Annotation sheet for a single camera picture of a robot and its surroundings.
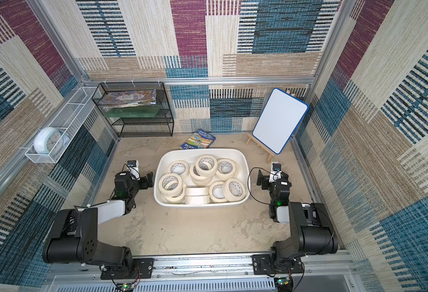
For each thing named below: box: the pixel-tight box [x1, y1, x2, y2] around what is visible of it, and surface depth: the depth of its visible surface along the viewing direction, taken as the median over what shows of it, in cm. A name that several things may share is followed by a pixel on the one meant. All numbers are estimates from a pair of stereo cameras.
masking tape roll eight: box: [184, 191, 211, 205], surface depth 85 cm
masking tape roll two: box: [195, 154, 218, 178], surface depth 96 cm
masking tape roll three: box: [215, 158, 237, 181], surface depth 98 cm
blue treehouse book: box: [179, 128, 217, 150], surface depth 117 cm
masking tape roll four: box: [189, 164, 213, 187], surface depth 96 cm
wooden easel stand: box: [245, 132, 275, 164], surface depth 107 cm
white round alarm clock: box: [34, 126, 70, 156], surface depth 64 cm
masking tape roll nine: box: [208, 180, 228, 204], surface depth 94 cm
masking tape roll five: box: [158, 172, 183, 197], surface depth 94 cm
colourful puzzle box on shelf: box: [97, 89, 157, 109], surface depth 82 cm
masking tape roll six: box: [164, 183, 186, 204], surface depth 91 cm
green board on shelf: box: [103, 104, 162, 119], surface depth 96 cm
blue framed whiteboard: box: [252, 87, 309, 156], surface depth 95 cm
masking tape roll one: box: [167, 159, 189, 178], surface depth 104 cm
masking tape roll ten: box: [222, 178, 247, 202], surface depth 93 cm
